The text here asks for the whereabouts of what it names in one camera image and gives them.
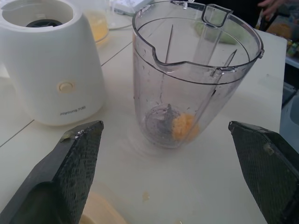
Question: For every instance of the clear plastic blender jar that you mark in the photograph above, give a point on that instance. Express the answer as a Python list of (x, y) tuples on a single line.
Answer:
[(194, 77)]

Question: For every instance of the pale yellow round lid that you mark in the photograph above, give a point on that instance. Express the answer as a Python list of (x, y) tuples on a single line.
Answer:
[(102, 212)]

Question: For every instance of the orange segment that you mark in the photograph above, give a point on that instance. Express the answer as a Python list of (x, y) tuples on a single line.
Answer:
[(185, 128)]

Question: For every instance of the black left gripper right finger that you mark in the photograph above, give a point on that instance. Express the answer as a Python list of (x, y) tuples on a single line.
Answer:
[(264, 168)]

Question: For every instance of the bystander hand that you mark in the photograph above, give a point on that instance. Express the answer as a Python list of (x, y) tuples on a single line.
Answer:
[(268, 5)]

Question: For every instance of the white blender base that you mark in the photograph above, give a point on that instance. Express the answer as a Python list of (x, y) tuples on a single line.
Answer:
[(50, 67)]

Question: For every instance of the clear glass dish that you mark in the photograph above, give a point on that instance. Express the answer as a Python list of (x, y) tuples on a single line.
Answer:
[(119, 19)]

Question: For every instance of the glass of orange juice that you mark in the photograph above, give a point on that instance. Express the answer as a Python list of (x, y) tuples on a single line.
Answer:
[(99, 25)]

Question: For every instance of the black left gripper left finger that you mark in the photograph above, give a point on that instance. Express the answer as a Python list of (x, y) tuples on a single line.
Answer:
[(58, 177)]

